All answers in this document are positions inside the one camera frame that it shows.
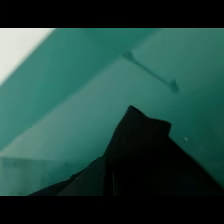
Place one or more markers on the black garment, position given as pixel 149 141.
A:
pixel 143 156

